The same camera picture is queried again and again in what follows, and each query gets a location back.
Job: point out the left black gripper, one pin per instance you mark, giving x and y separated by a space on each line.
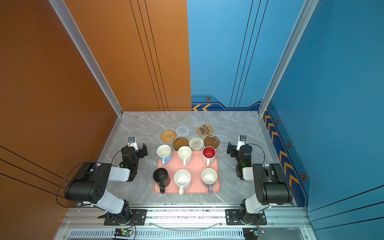
142 150

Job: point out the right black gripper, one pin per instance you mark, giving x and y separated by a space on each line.
231 150

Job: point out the white mug blue handle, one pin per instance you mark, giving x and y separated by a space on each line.
164 153

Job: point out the dark brown round coaster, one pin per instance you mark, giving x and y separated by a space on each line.
212 141

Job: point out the black mug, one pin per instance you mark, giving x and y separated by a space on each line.
162 179

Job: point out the woven orange round coaster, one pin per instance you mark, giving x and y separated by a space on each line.
168 136

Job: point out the paw print brown coaster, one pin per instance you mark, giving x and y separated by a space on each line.
205 130

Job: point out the white mug purple handle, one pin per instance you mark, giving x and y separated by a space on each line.
209 177

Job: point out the grey round patterned coaster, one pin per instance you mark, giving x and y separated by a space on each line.
182 131

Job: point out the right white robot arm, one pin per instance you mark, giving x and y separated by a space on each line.
271 184

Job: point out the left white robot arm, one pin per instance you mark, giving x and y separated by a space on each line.
89 185

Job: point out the white patterned round coaster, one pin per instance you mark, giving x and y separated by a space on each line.
196 144

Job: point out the plain brown round coaster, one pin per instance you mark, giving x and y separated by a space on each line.
180 142

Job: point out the red interior mug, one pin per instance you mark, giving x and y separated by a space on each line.
209 155

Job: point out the cream white mug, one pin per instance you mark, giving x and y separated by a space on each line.
185 155

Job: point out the white mug front centre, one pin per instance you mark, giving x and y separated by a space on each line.
183 180

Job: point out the left green circuit board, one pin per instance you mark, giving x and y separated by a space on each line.
124 234

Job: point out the right circuit board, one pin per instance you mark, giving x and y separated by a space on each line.
252 233

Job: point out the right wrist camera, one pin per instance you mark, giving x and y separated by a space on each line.
242 141

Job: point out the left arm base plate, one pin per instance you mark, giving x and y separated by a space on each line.
137 218

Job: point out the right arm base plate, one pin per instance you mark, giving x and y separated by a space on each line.
234 217

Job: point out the aluminium front rail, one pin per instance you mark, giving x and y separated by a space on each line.
189 216

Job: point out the left aluminium corner post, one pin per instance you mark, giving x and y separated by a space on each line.
75 34

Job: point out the aluminium corner post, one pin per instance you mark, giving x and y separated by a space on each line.
295 36
75 34

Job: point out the right aluminium corner post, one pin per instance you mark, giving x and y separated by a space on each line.
295 36

